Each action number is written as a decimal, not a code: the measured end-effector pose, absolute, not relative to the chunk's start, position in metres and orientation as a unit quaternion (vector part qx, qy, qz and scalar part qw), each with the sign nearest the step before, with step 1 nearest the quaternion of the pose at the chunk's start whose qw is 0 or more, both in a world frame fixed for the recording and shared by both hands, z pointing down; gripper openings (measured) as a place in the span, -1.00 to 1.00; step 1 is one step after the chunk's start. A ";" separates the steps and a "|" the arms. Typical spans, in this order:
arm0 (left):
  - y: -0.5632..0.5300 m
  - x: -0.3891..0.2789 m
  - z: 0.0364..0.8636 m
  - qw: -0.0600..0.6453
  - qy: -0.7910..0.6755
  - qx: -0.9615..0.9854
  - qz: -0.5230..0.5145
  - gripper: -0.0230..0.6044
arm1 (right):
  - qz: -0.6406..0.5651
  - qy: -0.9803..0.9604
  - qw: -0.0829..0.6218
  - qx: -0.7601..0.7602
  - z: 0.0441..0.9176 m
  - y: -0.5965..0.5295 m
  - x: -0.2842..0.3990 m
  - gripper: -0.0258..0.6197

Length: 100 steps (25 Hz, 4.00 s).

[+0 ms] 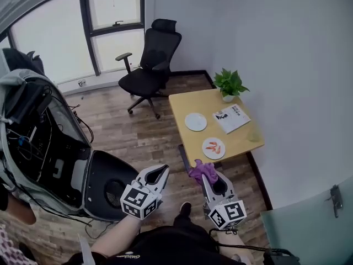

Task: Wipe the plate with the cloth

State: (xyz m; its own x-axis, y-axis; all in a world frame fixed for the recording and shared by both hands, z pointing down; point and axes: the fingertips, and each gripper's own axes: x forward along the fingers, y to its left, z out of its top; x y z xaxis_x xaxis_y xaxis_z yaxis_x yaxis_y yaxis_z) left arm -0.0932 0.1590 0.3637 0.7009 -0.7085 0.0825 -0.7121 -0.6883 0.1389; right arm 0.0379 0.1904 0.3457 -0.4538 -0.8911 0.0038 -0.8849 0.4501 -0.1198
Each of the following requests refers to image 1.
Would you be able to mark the dark-framed window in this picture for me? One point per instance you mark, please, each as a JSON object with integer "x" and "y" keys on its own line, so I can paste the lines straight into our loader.
{"x": 85, "y": 29}

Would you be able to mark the open grey equipment backpack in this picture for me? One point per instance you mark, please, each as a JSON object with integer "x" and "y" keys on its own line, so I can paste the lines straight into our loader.
{"x": 55, "y": 148}

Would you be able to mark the black box device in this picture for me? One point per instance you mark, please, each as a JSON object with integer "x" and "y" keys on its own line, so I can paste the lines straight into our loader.
{"x": 280, "y": 258}

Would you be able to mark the person's right forearm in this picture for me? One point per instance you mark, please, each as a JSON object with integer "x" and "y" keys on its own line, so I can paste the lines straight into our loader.
{"x": 234, "y": 244}

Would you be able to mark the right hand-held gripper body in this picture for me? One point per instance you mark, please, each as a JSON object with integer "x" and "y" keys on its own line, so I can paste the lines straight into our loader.
{"x": 229, "y": 212}

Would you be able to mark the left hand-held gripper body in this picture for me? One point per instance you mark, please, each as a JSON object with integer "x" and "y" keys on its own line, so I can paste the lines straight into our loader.
{"x": 138, "y": 200}

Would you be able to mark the person's left forearm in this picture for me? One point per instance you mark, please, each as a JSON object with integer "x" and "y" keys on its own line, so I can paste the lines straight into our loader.
{"x": 118, "y": 236}

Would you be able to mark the black office chair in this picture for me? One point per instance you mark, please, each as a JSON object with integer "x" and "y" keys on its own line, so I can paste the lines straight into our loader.
{"x": 150, "y": 73}

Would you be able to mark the person's black shoe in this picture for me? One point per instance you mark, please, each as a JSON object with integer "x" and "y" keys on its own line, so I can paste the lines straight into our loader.
{"x": 185, "y": 208}

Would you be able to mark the frosted glass door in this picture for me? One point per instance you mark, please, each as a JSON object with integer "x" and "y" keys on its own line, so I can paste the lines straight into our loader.
{"x": 309, "y": 225}

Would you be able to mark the white book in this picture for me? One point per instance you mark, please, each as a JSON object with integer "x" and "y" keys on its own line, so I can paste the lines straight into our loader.
{"x": 231, "y": 119}

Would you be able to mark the red-stained white plate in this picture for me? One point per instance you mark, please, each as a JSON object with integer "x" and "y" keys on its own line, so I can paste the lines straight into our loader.
{"x": 213, "y": 148}

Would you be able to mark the clean white plate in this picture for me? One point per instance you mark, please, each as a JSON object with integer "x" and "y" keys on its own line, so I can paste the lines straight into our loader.
{"x": 195, "y": 121}

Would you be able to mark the person's black shirt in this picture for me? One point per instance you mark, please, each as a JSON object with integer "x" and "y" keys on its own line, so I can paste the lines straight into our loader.
{"x": 171, "y": 247}

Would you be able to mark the purple cloth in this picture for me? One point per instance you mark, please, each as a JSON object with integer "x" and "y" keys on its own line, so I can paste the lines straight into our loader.
{"x": 204, "y": 171}

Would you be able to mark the black bag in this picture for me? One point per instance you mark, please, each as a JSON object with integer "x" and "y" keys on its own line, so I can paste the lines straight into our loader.
{"x": 24, "y": 61}

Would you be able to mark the green potted plant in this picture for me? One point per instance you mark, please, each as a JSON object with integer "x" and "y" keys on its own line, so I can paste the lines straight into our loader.
{"x": 229, "y": 82}

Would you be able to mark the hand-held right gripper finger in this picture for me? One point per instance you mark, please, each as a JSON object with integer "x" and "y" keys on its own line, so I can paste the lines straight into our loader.
{"x": 207, "y": 189}
{"x": 228, "y": 185}

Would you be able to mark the person's black trouser leg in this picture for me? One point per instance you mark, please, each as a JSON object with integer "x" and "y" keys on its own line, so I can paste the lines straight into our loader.
{"x": 182, "y": 221}

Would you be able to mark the dark table leg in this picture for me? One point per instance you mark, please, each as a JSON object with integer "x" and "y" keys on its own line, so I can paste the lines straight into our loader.
{"x": 184, "y": 159}

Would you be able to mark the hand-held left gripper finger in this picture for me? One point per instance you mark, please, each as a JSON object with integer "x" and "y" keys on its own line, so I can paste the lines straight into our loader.
{"x": 150, "y": 169}
{"x": 165, "y": 180}

